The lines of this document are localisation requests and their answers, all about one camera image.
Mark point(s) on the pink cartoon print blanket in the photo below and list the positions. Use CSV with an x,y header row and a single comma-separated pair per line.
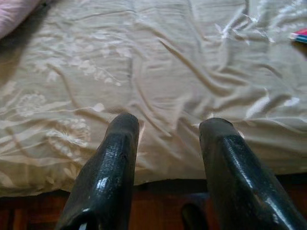
x,y
12,14

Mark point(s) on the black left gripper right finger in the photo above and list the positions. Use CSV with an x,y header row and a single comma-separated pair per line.
x,y
239,191

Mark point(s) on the colourful comic book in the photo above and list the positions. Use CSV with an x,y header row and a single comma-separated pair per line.
x,y
299,36

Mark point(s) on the beige floral bed sheet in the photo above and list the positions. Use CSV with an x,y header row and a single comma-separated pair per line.
x,y
156,72

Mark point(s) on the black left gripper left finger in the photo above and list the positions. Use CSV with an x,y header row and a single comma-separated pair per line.
x,y
103,187

